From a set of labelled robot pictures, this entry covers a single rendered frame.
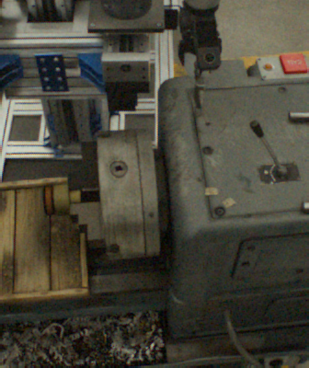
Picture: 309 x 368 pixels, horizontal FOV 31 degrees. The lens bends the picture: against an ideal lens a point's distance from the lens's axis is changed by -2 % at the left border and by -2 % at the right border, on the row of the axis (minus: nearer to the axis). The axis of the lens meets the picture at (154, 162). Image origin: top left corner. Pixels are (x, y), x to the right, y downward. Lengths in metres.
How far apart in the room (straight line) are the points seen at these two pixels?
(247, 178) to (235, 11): 2.37
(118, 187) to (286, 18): 2.44
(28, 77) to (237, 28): 1.77
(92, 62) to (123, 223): 0.66
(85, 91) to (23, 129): 0.81
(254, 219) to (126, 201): 0.28
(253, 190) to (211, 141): 0.15
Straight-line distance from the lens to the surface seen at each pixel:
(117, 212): 1.26
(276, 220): 1.21
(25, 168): 2.56
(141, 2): 1.70
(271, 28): 3.46
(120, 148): 1.30
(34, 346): 1.81
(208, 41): 1.14
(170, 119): 1.35
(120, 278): 1.55
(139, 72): 1.67
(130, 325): 1.84
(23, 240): 1.61
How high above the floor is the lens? 2.29
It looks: 56 degrees down
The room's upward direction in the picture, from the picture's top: straight up
